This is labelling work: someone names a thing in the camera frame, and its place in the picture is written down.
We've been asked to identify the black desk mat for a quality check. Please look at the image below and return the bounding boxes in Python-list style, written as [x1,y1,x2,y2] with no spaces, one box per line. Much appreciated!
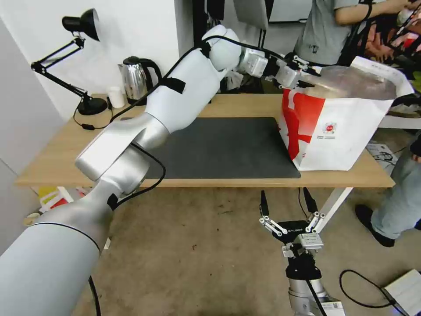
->
[137,116,302,180]

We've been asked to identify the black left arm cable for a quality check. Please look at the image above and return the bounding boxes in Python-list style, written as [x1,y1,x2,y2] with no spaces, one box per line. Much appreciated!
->
[88,36,296,316]

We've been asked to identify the white and red takeout bag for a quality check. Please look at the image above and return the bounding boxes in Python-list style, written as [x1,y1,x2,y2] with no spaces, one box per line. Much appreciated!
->
[278,56,415,172]

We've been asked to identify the wooden table with white legs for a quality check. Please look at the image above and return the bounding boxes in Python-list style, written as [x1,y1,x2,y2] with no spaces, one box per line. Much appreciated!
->
[14,93,396,251]

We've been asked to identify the black floor cable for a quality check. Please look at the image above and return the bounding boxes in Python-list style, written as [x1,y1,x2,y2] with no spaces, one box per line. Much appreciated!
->
[339,269,410,316]

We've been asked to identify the black desk lamp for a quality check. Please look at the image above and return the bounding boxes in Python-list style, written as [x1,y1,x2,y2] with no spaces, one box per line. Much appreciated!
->
[30,7,110,116]

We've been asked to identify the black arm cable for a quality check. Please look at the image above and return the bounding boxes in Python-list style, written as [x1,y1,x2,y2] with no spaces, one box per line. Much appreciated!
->
[304,278,327,316]
[88,36,296,316]

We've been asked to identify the yellow and red papers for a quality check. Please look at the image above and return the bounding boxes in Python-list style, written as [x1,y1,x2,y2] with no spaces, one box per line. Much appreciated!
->
[37,186,89,215]

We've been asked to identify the black lamp cable with switch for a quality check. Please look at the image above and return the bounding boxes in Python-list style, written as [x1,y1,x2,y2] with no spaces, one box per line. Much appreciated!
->
[73,110,114,132]

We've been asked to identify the person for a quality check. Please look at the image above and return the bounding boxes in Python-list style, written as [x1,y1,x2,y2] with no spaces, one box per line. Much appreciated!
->
[355,131,421,248]
[293,0,421,67]

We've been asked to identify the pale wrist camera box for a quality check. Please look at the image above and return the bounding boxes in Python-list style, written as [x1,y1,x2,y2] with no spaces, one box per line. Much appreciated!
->
[297,233,324,252]
[275,65,301,89]

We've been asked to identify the steel electric kettle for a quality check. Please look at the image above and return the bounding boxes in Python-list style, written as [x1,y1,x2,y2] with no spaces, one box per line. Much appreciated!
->
[118,56,164,106]

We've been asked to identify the white panel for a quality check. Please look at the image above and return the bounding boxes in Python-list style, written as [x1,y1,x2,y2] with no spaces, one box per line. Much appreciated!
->
[232,0,270,31]

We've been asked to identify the clear plastic bag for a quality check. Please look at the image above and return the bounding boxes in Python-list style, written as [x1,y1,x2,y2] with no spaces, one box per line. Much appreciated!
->
[226,69,245,92]

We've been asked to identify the tape roll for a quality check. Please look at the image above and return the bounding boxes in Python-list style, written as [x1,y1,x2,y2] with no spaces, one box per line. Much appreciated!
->
[24,212,43,227]

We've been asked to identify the white box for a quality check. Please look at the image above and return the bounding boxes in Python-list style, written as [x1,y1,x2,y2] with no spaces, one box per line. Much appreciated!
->
[384,269,421,316]

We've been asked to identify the small white cup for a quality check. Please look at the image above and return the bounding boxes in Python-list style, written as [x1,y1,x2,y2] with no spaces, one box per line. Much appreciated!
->
[106,86,126,109]

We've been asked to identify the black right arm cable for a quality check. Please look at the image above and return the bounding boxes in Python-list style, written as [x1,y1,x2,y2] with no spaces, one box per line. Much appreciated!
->
[304,278,327,316]

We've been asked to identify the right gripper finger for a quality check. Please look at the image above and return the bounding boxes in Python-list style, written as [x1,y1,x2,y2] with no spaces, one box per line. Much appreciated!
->
[302,187,326,233]
[259,189,287,237]

